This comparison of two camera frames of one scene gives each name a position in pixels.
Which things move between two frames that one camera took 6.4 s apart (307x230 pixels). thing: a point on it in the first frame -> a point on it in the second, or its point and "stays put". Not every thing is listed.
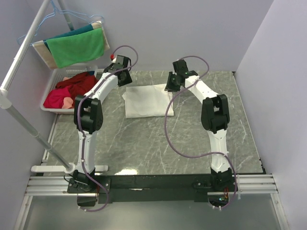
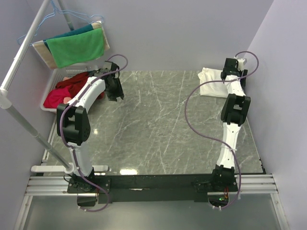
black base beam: x=194 y=187 stays put
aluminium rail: x=41 y=185 stays put
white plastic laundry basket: x=57 y=76 stays put
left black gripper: x=128 y=80 -> x=119 y=93
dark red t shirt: x=78 y=85 stays put
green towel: x=76 y=48 stays put
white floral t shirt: x=146 y=101 -> x=212 y=89
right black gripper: x=169 y=87 -> x=243 y=81
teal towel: x=87 y=28 stays put
